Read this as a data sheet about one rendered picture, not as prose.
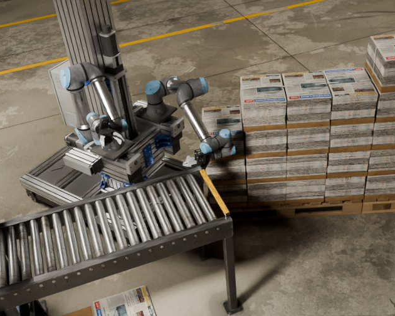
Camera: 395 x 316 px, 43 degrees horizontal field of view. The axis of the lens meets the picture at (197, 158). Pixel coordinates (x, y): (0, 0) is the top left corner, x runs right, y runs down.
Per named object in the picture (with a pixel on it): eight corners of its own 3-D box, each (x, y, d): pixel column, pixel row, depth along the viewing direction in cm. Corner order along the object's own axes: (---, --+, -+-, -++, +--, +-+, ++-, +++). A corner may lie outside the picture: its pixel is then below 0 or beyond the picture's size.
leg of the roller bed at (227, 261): (235, 301, 329) (229, 229, 288) (238, 308, 325) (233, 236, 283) (227, 305, 328) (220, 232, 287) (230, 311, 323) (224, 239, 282)
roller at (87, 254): (81, 210, 302) (79, 204, 299) (95, 265, 266) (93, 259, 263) (73, 212, 301) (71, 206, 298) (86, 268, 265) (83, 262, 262)
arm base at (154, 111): (142, 113, 371) (140, 101, 365) (155, 103, 381) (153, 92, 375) (158, 118, 364) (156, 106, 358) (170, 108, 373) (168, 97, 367)
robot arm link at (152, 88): (143, 99, 368) (140, 83, 360) (159, 93, 373) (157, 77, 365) (152, 105, 360) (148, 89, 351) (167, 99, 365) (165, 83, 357)
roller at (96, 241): (92, 207, 304) (90, 200, 300) (107, 261, 267) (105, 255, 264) (84, 209, 302) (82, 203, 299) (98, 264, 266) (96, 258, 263)
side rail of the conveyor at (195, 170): (200, 179, 326) (199, 164, 319) (204, 184, 322) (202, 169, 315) (-10, 241, 298) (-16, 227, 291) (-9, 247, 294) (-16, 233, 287)
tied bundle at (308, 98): (279, 100, 366) (279, 73, 352) (320, 98, 364) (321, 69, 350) (286, 130, 336) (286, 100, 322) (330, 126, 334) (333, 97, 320)
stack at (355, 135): (209, 190, 419) (201, 106, 369) (350, 181, 412) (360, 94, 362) (210, 223, 389) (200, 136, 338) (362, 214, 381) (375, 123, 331)
